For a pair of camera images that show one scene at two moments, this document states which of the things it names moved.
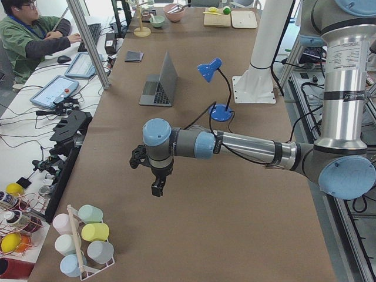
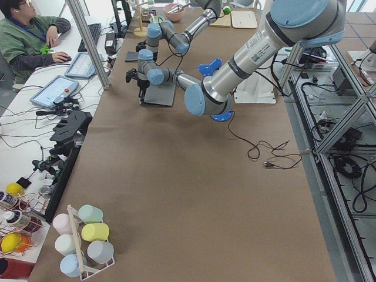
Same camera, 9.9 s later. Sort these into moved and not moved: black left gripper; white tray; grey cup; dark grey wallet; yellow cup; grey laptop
Moved: black left gripper; grey laptop
Not moved: yellow cup; dark grey wallet; white tray; grey cup
